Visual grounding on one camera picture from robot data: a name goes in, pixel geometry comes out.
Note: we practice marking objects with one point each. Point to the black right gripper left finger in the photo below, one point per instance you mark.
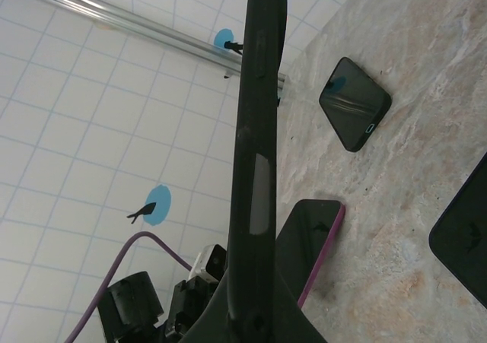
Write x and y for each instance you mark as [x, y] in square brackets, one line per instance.
[213, 331]

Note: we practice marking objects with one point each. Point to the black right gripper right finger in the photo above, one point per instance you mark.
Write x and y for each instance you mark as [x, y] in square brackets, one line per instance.
[289, 320]

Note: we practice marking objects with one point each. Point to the black smartphone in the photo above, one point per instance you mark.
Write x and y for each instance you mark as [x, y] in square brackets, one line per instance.
[304, 240]
[464, 236]

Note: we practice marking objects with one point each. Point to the dark blue phone case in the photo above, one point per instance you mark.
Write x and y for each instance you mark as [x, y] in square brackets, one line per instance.
[432, 238]

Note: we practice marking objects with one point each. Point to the black phone case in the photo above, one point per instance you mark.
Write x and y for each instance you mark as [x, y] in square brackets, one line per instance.
[255, 111]
[383, 109]

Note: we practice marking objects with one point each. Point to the dolphin blue circle sticker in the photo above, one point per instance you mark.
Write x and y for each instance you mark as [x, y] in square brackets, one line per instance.
[158, 202]
[222, 39]

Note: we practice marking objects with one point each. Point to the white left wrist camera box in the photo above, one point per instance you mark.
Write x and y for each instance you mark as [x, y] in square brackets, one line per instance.
[203, 263]

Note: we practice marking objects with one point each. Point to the aluminium corner post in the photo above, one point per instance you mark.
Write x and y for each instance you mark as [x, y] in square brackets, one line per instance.
[114, 18]

